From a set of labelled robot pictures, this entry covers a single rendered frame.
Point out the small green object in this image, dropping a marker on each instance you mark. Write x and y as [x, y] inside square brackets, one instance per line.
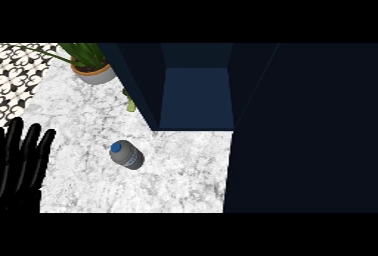
[130, 104]

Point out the dark blue cabinet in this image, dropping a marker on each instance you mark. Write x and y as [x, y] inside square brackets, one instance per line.
[194, 96]

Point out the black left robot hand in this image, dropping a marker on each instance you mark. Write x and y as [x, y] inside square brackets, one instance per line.
[19, 173]

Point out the potted green plant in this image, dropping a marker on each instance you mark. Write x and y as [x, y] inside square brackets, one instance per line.
[92, 68]

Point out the grey bottle with blue cap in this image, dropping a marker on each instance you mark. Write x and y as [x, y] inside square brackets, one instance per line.
[127, 155]

